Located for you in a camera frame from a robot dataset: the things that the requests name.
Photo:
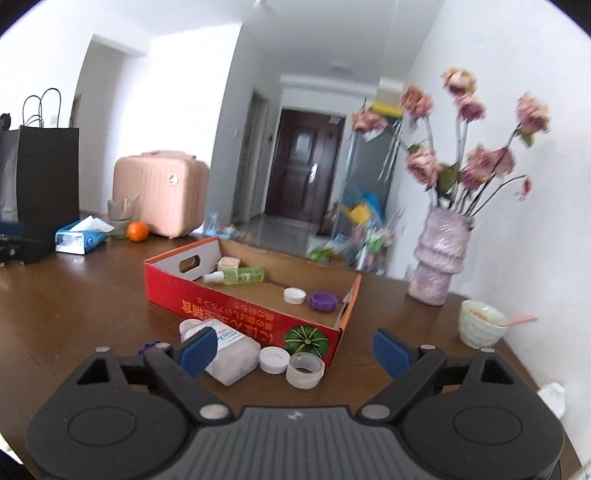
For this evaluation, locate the beige small box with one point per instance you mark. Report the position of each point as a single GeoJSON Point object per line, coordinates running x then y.
{"type": "Point", "coordinates": [227, 262]}

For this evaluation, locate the clear glass cup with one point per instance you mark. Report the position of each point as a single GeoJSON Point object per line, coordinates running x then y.
{"type": "Point", "coordinates": [120, 215]}

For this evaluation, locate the dried pink roses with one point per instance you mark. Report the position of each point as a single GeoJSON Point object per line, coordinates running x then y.
{"type": "Point", "coordinates": [475, 176]}

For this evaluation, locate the white screw cap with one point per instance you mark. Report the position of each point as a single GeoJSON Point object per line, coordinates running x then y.
{"type": "Point", "coordinates": [294, 296]}
{"type": "Point", "coordinates": [273, 360]}

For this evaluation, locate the grey refrigerator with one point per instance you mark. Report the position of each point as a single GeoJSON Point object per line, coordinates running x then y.
{"type": "Point", "coordinates": [372, 153]}

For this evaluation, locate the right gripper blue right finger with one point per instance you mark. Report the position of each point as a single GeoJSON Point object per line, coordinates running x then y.
{"type": "Point", "coordinates": [413, 371]}

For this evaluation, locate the purple round lid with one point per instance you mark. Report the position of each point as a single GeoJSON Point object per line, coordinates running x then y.
{"type": "Point", "coordinates": [323, 302]}

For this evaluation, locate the orange fruit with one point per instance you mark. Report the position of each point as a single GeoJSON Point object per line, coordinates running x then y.
{"type": "Point", "coordinates": [137, 231]}

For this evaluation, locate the crumpled white tissue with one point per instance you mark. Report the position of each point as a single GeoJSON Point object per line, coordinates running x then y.
{"type": "Point", "coordinates": [554, 396]}

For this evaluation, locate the black paper shopping bag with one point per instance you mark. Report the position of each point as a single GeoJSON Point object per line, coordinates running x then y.
{"type": "Point", "coordinates": [47, 181]}

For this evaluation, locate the red cardboard box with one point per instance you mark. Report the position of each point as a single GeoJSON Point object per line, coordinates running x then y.
{"type": "Point", "coordinates": [173, 281]}

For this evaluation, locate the clear cotton swab jar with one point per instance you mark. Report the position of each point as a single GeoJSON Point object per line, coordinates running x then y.
{"type": "Point", "coordinates": [237, 354]}

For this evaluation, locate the blue tissue pack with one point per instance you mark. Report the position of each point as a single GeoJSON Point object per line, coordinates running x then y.
{"type": "Point", "coordinates": [78, 238]}

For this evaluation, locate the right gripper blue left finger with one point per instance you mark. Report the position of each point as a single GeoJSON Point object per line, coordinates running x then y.
{"type": "Point", "coordinates": [175, 371]}

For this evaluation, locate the pink spoon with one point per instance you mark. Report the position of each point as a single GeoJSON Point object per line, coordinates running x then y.
{"type": "Point", "coordinates": [519, 321]}

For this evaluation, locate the blue yellow clutter pile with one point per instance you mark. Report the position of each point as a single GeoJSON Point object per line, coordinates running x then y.
{"type": "Point", "coordinates": [361, 235]}

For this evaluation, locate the pale green bowl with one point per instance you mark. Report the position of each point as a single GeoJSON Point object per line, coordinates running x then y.
{"type": "Point", "coordinates": [480, 325]}

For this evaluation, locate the dark brown entrance door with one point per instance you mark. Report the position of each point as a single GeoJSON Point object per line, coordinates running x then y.
{"type": "Point", "coordinates": [304, 161]}

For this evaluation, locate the blue jar lid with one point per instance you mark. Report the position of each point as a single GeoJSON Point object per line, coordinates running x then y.
{"type": "Point", "coordinates": [147, 346]}

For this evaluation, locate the purple textured vase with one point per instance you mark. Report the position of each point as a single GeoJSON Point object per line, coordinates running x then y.
{"type": "Point", "coordinates": [441, 251]}

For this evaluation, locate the yellow box on refrigerator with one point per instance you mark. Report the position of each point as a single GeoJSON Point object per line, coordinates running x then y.
{"type": "Point", "coordinates": [387, 109]}

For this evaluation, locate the pink ribbed suitcase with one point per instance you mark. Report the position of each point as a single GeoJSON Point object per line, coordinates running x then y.
{"type": "Point", "coordinates": [169, 188]}

